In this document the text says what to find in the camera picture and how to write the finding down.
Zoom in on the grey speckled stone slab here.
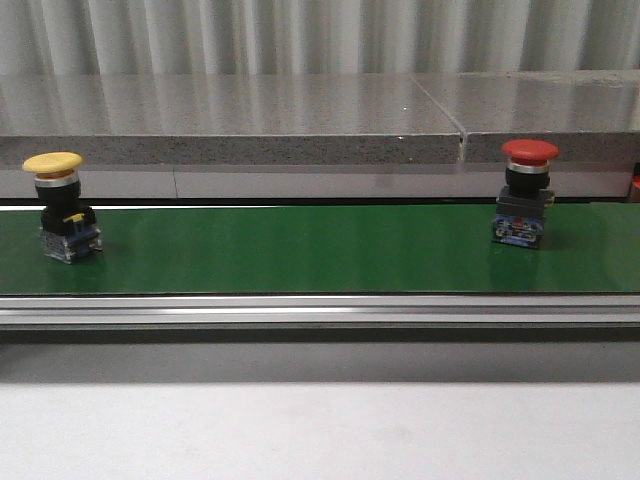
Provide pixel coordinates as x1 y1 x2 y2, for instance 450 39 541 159
414 70 639 170
1 74 460 166

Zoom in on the white panel under slab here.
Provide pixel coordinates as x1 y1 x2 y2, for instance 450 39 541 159
1 161 634 200

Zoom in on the grey speckled stone slab right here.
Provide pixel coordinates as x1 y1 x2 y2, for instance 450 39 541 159
414 70 639 170

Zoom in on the green conveyor belt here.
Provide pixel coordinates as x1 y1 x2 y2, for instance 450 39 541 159
1 203 639 295

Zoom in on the grey speckled stone slab left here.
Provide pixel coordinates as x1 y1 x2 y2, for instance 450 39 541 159
1 74 460 166

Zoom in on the aluminium conveyor side rail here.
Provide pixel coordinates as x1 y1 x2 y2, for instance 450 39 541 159
1 294 639 330

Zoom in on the red plastic tray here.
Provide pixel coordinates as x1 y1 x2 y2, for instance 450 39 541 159
627 162 640 203

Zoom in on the white corrugated curtain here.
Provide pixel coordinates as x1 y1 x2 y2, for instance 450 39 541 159
1 1 639 75

